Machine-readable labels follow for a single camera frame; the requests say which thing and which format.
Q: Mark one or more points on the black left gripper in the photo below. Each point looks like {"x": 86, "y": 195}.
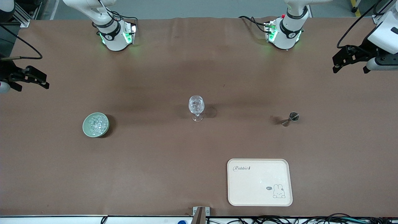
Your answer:
{"x": 365, "y": 49}

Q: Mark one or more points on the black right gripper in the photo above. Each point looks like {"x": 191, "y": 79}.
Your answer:
{"x": 6, "y": 69}

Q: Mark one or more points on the clear ice cubes pile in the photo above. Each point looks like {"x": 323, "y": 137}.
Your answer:
{"x": 96, "y": 125}

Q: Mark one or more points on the steel cocktail jigger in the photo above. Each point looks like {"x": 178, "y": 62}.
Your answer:
{"x": 292, "y": 117}

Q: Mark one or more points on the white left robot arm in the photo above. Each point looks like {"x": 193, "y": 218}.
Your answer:
{"x": 289, "y": 34}

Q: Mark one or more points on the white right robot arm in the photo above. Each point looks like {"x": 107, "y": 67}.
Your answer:
{"x": 115, "y": 40}

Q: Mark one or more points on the clear wine glass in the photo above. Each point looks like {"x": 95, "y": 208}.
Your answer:
{"x": 196, "y": 107}

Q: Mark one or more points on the green ceramic bowl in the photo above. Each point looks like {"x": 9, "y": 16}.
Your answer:
{"x": 85, "y": 132}

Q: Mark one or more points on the grey base connector box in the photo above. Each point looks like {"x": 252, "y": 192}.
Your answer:
{"x": 270, "y": 29}
{"x": 132, "y": 31}

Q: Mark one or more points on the cream rabbit print tray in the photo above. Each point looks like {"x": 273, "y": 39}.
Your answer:
{"x": 255, "y": 183}

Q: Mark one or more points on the brown table cover mat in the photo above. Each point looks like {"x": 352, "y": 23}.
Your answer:
{"x": 155, "y": 174}

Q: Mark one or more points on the aluminium frame profile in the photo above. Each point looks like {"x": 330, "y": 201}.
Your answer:
{"x": 377, "y": 19}
{"x": 23, "y": 18}

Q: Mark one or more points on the grey metal mounting bracket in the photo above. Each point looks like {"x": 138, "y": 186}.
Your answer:
{"x": 207, "y": 211}

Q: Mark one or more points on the brown camera mast pole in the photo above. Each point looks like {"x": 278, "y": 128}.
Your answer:
{"x": 199, "y": 218}

